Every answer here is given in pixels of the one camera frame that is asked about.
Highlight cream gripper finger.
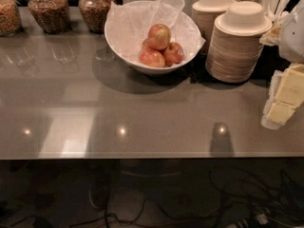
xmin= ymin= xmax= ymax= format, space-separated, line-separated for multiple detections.
xmin=261 ymin=63 xmax=304 ymax=130

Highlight red-yellow apple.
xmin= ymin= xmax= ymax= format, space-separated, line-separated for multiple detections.
xmin=147 ymin=24 xmax=171 ymax=50

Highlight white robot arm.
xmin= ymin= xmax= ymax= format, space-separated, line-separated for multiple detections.
xmin=261 ymin=0 xmax=304 ymax=130

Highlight right red apple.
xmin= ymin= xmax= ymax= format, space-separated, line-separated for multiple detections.
xmin=162 ymin=42 xmax=183 ymax=67

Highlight red apple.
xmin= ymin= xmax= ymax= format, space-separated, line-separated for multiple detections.
xmin=162 ymin=42 xmax=183 ymax=67
xmin=139 ymin=49 xmax=165 ymax=68

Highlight front left red apple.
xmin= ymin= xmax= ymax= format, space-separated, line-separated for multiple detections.
xmin=139 ymin=49 xmax=165 ymax=68

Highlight white ceramic bowl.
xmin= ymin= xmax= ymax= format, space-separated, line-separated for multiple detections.
xmin=104 ymin=0 xmax=203 ymax=77

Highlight white paper bowl liner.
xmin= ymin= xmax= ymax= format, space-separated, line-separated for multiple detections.
xmin=106 ymin=0 xmax=207 ymax=64

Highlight black mat under bowls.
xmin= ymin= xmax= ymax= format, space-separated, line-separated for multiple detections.
xmin=186 ymin=46 xmax=290 ymax=84

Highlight near stack of paper bowls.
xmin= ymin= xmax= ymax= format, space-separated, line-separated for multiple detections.
xmin=205 ymin=1 xmax=272 ymax=84

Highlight stack of paper bowls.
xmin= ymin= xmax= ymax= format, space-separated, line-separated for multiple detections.
xmin=205 ymin=1 xmax=272 ymax=84
xmin=192 ymin=0 xmax=234 ymax=54

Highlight far stack of paper bowls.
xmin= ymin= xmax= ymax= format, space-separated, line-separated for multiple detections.
xmin=192 ymin=0 xmax=234 ymax=54

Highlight right glass cereal jar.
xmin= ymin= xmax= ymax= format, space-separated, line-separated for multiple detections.
xmin=78 ymin=0 xmax=116 ymax=33

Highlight glass cereal jar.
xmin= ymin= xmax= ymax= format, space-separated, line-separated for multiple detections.
xmin=0 ymin=0 xmax=22 ymax=36
xmin=28 ymin=0 xmax=70 ymax=34
xmin=78 ymin=0 xmax=116 ymax=33

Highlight middle glass cereal jar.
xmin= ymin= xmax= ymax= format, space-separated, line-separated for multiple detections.
xmin=28 ymin=0 xmax=70 ymax=34

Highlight left glass cereal jar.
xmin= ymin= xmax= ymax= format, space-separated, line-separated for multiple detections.
xmin=0 ymin=0 xmax=22 ymax=36

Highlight black cables under table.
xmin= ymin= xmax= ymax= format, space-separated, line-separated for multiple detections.
xmin=0 ymin=164 xmax=304 ymax=228

